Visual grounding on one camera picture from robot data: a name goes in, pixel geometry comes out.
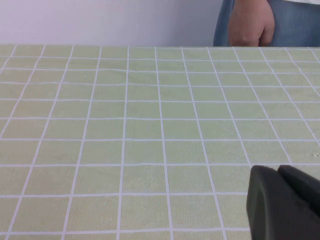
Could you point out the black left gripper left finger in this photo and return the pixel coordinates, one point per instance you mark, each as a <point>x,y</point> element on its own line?
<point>270,212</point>

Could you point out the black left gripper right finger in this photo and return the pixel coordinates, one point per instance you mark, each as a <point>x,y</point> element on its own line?
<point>302,185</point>

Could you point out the green checked tablecloth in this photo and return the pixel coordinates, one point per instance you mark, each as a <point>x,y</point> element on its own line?
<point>140,140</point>

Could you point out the person's right hand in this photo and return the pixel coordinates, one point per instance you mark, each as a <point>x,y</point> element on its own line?
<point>250,25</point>

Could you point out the blue jeans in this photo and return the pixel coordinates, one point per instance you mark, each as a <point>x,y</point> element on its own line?
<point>297,25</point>

